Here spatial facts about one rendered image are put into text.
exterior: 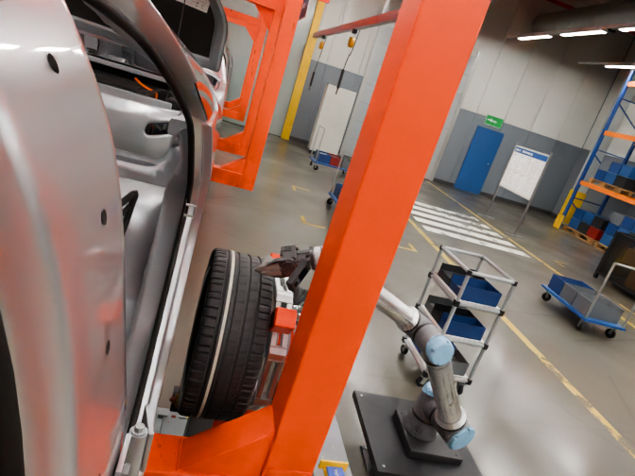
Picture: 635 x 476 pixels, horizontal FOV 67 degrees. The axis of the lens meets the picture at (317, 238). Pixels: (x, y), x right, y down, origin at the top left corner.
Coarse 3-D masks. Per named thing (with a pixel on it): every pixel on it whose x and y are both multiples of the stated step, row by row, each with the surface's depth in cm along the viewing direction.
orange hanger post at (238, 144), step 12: (276, 24) 665; (276, 36) 671; (264, 48) 687; (264, 60) 680; (264, 72) 685; (264, 84) 691; (252, 96) 694; (252, 108) 700; (252, 120) 706; (240, 132) 719; (228, 144) 713; (240, 144) 717
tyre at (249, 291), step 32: (224, 256) 181; (256, 256) 193; (224, 288) 168; (256, 288) 172; (256, 320) 166; (224, 352) 162; (256, 352) 164; (192, 384) 161; (224, 384) 163; (224, 416) 174
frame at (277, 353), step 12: (276, 288) 183; (276, 300) 177; (288, 300) 179; (276, 336) 172; (276, 348) 170; (276, 360) 170; (264, 372) 171; (276, 372) 172; (264, 384) 173; (252, 396) 179; (264, 396) 176; (252, 408) 193
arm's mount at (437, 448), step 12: (396, 420) 261; (408, 432) 251; (408, 444) 242; (420, 444) 245; (432, 444) 248; (444, 444) 251; (408, 456) 239; (420, 456) 240; (432, 456) 241; (444, 456) 242; (456, 456) 245
